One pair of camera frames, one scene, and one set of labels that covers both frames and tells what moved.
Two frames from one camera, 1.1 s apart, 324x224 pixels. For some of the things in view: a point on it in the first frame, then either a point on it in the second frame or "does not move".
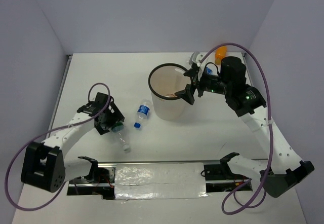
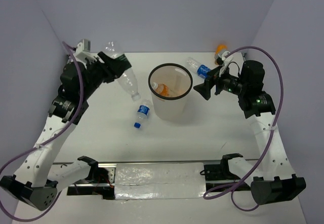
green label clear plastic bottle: x=120 y=129 to x=127 y=79
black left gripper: x=115 y=117 to x=110 y=68
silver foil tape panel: x=160 y=181 does not move
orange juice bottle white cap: x=170 y=95 to x=161 y=88
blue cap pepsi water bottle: x=143 y=113 does not move
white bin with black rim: x=164 y=80 does not move
